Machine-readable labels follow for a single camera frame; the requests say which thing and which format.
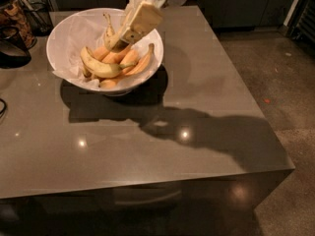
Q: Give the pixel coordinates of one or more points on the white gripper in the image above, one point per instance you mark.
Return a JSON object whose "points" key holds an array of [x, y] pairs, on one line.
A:
{"points": [[140, 18]]}

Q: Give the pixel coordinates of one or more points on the spotted yellow banana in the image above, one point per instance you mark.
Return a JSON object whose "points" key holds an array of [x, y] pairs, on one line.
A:
{"points": [[111, 38]]}

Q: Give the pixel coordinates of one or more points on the orange banana right side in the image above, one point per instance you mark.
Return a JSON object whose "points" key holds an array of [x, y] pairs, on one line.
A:
{"points": [[143, 62]]}

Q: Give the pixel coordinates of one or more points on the orange banana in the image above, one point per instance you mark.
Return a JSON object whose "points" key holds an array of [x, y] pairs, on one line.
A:
{"points": [[143, 62], [100, 53], [109, 83]]}

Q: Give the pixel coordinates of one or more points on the orange banana middle left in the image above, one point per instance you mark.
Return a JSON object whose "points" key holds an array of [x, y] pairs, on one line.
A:
{"points": [[100, 53]]}

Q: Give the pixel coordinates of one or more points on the white bowl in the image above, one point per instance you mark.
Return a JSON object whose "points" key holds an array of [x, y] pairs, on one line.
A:
{"points": [[65, 43]]}

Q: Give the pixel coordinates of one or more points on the yellow banana front left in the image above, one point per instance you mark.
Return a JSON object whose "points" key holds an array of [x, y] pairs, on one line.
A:
{"points": [[109, 69]]}

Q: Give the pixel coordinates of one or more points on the orange banana bottom front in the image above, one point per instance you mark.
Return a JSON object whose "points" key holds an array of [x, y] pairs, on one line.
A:
{"points": [[109, 83]]}

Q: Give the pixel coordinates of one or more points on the white paper liner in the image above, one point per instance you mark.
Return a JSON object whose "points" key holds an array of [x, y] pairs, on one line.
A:
{"points": [[82, 30]]}

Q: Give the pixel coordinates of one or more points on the patterned brown canister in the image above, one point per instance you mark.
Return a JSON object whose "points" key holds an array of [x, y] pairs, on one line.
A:
{"points": [[12, 14]]}

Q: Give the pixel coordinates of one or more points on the black wire basket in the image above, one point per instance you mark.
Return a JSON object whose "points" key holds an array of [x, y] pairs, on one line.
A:
{"points": [[39, 19]]}

